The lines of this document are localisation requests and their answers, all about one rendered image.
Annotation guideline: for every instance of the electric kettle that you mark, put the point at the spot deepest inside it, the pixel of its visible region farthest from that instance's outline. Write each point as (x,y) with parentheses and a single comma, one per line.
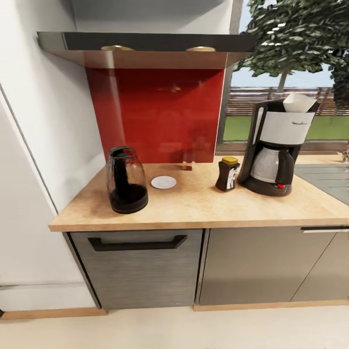
(126,181)

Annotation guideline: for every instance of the fridge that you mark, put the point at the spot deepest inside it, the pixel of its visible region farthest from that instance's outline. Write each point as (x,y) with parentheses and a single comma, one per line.
(50,149)

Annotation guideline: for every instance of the saucer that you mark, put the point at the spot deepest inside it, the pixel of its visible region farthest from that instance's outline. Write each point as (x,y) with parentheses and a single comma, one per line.
(163,182)

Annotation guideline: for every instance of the countertop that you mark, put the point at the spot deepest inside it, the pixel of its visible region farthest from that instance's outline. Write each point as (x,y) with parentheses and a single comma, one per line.
(195,202)

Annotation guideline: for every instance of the shelf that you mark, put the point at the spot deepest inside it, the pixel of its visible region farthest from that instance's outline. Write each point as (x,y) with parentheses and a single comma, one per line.
(149,50)

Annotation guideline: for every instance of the paper coffee filter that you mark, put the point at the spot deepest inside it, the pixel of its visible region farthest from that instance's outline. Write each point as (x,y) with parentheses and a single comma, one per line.
(298,103)

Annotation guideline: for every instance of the dishwasher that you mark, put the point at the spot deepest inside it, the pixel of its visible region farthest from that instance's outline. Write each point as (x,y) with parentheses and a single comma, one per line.
(133,269)

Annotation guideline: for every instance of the coffee maker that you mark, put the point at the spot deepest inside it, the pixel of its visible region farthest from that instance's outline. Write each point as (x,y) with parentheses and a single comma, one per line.
(274,143)

